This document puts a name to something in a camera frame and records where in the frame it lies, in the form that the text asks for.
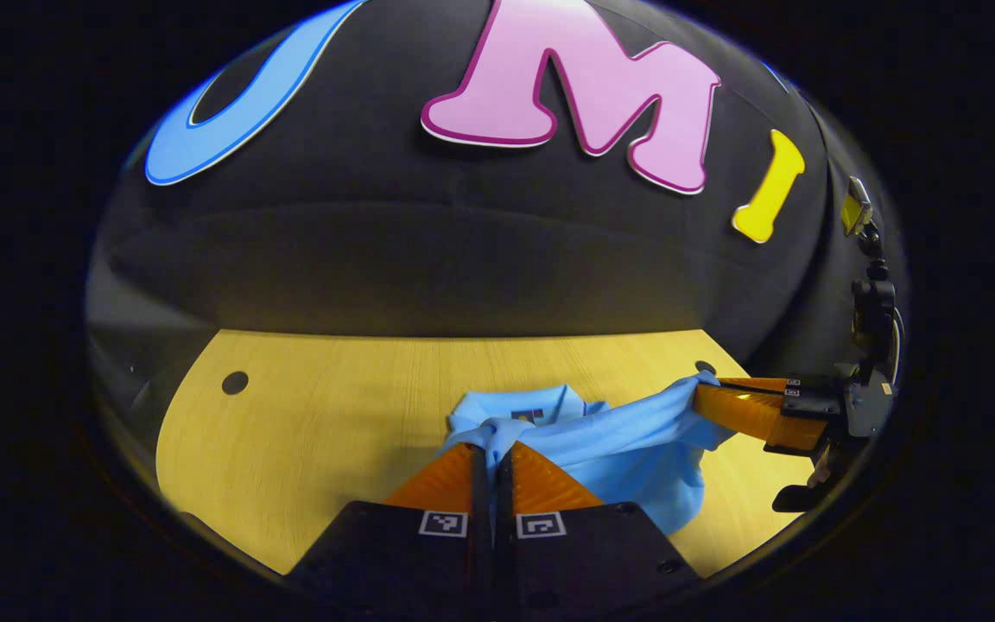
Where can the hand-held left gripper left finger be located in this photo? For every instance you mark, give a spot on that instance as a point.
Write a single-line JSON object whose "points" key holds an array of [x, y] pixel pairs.
{"points": [[481, 553]]}

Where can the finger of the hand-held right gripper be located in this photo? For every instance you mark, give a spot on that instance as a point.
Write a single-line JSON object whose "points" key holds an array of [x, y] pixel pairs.
{"points": [[757, 419], [774, 383]]}

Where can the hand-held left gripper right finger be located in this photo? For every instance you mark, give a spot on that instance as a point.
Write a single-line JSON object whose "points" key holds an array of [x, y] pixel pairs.
{"points": [[504, 553]]}

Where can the light blue T-shirt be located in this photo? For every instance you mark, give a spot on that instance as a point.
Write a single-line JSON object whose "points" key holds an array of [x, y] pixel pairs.
{"points": [[627, 449]]}

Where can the round black table grommet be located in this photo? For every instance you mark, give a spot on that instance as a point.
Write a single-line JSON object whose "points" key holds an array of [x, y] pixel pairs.
{"points": [[235, 383], [705, 367]]}

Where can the black backdrop cloth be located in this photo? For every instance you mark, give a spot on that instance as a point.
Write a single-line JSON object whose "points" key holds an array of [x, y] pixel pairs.
{"points": [[377, 259]]}

